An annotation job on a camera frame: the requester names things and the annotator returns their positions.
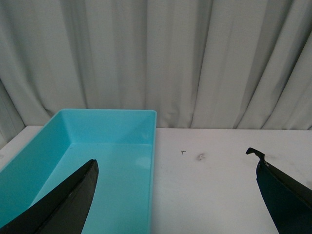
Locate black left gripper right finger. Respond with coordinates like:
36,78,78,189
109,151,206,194
246,147,312,234

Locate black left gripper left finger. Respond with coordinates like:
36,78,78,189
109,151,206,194
0,159,98,234

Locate turquoise plastic storage bin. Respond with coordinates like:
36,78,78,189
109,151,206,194
0,109,156,234

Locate white pleated curtain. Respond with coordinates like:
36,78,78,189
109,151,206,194
0,0,312,146

